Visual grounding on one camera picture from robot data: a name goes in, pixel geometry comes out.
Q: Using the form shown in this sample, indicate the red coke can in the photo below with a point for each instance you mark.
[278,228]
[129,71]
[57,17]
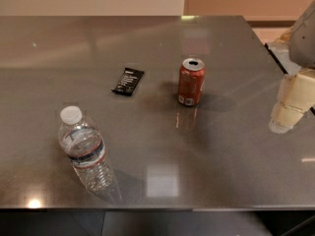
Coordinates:
[190,83]

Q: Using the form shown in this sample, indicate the black snack bar wrapper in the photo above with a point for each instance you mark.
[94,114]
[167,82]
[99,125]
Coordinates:
[128,81]

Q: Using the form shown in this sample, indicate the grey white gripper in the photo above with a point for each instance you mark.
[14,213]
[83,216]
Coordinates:
[303,41]

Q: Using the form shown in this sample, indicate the clear plastic water bottle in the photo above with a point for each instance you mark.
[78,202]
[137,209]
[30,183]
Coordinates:
[83,143]

